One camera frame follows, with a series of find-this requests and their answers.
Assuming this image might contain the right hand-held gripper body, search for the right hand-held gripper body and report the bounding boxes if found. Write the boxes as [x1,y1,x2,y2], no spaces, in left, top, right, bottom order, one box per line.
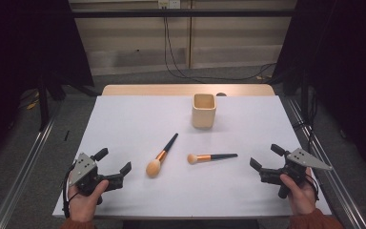
[258,147,334,199]

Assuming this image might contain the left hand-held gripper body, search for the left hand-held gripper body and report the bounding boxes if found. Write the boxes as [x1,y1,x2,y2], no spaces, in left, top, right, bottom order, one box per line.
[68,152,125,205]

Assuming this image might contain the large makeup brush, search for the large makeup brush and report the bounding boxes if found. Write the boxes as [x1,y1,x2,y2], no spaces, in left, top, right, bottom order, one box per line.
[145,133,179,178]

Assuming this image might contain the small makeup brush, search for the small makeup brush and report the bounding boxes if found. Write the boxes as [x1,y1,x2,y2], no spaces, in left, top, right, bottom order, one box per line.
[186,153,238,165]

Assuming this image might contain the beige square brush holder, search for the beige square brush holder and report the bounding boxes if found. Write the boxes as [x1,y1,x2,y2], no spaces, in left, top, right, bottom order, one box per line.
[192,93,217,130]

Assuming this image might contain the person's left hand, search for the person's left hand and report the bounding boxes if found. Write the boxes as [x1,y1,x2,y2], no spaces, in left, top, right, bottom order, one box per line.
[67,178,110,223]

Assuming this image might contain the person's right hand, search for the person's right hand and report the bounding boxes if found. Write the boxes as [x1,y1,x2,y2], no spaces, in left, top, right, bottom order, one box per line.
[279,167,318,216]

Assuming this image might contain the white table cover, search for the white table cover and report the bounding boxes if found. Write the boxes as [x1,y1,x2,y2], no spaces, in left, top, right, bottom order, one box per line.
[51,94,333,220]

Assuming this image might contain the black curtain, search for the black curtain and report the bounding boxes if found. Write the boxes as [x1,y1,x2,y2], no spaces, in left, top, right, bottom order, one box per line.
[0,0,94,173]
[271,0,366,182]

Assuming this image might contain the black horizontal bar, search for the black horizontal bar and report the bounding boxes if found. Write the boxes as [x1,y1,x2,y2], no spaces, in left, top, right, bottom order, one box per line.
[71,9,296,18]

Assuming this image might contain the left hand-held gripper cable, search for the left hand-held gripper cable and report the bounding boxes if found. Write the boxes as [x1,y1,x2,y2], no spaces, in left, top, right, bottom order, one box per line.
[61,163,77,219]

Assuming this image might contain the hand-held gripper cable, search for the hand-held gripper cable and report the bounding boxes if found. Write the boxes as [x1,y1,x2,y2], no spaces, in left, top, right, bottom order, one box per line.
[61,163,77,219]
[304,173,320,201]

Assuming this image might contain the right hand-held gripper cable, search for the right hand-held gripper cable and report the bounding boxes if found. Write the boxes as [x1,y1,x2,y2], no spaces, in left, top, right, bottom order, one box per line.
[304,173,320,201]

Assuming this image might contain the aluminium floor rail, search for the aluminium floor rail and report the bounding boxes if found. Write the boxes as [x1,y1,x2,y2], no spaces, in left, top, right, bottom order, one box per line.
[0,104,63,229]
[285,96,366,229]

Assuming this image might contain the black stand post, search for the black stand post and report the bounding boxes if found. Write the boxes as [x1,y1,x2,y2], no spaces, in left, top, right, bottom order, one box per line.
[37,75,51,132]

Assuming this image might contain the black floor cable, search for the black floor cable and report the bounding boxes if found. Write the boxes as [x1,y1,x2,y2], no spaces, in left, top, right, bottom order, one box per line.
[162,8,277,82]

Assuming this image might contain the white wall socket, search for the white wall socket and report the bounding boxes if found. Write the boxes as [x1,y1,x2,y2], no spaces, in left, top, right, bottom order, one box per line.
[157,0,181,10]

